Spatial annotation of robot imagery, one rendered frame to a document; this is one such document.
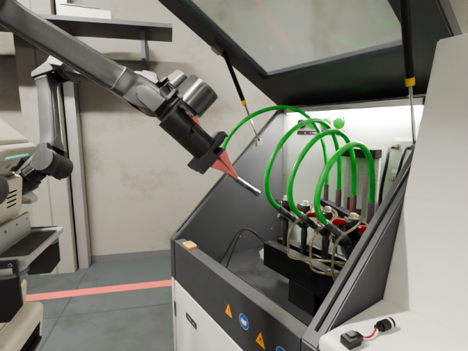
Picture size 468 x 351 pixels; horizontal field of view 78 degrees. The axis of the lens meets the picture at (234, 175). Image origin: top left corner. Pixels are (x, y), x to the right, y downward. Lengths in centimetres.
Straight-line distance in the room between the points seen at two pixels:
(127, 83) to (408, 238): 67
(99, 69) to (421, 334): 79
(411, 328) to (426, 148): 36
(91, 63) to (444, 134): 73
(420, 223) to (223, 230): 74
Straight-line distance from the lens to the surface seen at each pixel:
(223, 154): 61
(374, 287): 74
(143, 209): 319
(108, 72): 66
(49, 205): 316
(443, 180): 73
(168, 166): 309
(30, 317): 115
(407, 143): 103
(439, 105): 77
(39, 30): 75
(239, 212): 124
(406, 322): 72
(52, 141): 116
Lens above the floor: 135
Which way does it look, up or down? 9 degrees down
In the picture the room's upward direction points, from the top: straight up
